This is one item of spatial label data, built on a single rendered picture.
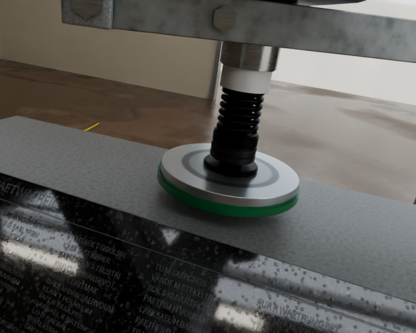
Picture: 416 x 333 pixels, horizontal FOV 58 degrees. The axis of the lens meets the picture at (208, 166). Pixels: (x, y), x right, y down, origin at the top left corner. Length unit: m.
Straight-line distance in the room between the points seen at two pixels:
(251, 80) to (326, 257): 0.25
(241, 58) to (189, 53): 5.11
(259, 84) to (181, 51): 5.15
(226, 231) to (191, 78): 5.16
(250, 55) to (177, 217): 0.24
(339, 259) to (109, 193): 0.34
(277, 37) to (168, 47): 5.25
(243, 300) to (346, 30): 0.35
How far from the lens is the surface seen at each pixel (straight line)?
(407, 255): 0.59
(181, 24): 0.47
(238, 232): 0.52
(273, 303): 0.47
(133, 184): 0.61
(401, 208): 0.75
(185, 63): 5.63
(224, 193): 0.48
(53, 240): 0.56
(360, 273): 0.51
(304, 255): 0.50
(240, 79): 0.51
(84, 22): 0.45
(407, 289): 0.52
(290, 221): 0.57
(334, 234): 0.58
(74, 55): 6.45
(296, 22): 0.49
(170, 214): 0.53
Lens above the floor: 1.08
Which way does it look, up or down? 21 degrees down
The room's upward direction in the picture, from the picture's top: 9 degrees clockwise
